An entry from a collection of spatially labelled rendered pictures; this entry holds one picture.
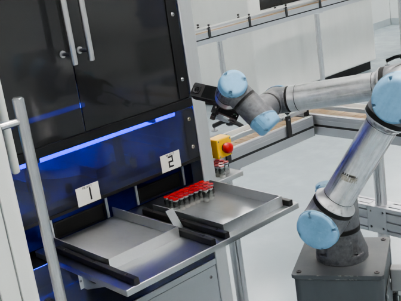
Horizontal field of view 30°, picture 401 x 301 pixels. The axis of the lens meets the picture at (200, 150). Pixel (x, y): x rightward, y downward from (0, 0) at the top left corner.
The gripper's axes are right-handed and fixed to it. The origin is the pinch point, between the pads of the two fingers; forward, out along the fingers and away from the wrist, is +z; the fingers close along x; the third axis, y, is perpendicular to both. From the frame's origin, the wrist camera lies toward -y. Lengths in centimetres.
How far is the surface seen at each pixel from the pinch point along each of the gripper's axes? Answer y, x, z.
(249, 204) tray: 22.0, -20.1, 16.2
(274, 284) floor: 59, -30, 156
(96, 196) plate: -23.9, -37.6, 11.0
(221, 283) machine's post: 26, -45, 57
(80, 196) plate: -28.2, -40.0, 7.1
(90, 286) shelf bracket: -15, -64, 14
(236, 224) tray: 19.4, -30.1, 0.0
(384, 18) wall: 162, 444, 801
